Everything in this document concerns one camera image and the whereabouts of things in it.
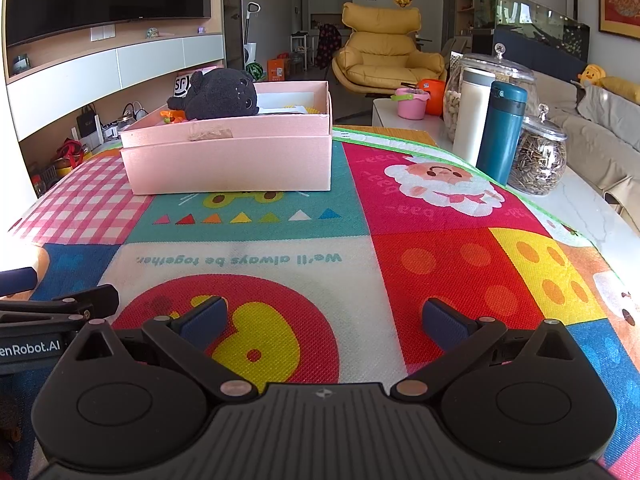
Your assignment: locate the orange bucket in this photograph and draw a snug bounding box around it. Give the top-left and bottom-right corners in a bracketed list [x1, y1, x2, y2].
[417, 78, 447, 116]

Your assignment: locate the black paper bag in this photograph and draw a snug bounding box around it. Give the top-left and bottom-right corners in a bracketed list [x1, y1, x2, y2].
[76, 104, 99, 137]

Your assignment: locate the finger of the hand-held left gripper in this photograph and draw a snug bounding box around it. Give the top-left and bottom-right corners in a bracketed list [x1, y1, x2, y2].
[0, 266, 39, 297]
[0, 284, 121, 326]

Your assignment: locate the yellow duck toy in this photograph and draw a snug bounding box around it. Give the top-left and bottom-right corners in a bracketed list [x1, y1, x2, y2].
[578, 64, 607, 86]

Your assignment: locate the white stick vacuum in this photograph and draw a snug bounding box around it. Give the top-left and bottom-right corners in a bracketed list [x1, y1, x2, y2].
[242, 2, 262, 68]

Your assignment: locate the beige sofa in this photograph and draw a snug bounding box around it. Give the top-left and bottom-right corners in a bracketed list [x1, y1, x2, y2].
[530, 72, 640, 231]

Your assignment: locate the white stool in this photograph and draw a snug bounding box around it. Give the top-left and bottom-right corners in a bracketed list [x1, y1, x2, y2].
[290, 32, 313, 68]

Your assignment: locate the black plush toy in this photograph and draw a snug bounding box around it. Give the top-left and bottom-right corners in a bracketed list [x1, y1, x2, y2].
[166, 67, 258, 121]

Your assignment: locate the white wooden tv cabinet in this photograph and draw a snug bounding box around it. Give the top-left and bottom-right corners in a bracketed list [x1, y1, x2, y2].
[5, 30, 226, 201]

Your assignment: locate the colourful play mat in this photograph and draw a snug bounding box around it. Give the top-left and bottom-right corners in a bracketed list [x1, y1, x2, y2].
[7, 125, 640, 480]

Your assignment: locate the red yellow toy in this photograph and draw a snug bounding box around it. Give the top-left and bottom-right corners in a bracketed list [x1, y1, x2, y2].
[54, 137, 91, 171]

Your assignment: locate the pink toy bucket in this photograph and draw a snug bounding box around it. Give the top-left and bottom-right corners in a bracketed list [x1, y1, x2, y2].
[391, 87, 430, 121]

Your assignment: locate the pink cardboard box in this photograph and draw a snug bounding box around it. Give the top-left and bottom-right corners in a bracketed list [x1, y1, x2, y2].
[119, 80, 333, 196]

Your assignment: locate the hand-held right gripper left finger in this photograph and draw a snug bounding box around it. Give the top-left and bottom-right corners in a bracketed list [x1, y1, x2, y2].
[75, 296, 257, 402]

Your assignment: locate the dark patterned chair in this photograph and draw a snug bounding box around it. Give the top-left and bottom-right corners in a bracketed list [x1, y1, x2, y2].
[316, 23, 342, 68]

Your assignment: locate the glass fish tank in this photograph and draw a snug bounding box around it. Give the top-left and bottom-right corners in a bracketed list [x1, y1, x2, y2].
[492, 0, 591, 61]

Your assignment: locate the small glass jar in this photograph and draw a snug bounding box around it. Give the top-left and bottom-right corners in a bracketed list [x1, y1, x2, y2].
[507, 104, 568, 196]

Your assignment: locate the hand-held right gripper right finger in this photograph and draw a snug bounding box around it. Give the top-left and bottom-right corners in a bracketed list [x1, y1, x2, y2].
[390, 297, 576, 402]

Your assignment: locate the white pink courier bag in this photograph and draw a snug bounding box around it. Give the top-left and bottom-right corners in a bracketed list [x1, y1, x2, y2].
[172, 66, 223, 99]

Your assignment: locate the yellow cushion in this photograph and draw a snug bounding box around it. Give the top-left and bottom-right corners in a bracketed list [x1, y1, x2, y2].
[597, 76, 640, 106]

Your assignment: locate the teal thermos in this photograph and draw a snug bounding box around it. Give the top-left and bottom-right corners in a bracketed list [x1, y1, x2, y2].
[476, 81, 528, 186]

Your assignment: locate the yellow armchair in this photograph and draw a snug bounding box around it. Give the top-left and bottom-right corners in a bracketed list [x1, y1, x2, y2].
[331, 2, 447, 96]

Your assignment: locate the white thermos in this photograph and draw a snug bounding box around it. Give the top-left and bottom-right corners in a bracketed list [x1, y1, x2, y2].
[452, 67, 496, 166]

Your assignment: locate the toy truck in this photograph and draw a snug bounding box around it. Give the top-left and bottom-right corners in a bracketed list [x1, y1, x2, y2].
[37, 160, 68, 186]

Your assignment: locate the large glass jar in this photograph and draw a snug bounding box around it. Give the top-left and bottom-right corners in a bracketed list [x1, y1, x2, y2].
[442, 44, 536, 143]

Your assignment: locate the white side table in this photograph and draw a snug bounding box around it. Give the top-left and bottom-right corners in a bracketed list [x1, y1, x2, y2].
[372, 97, 453, 136]

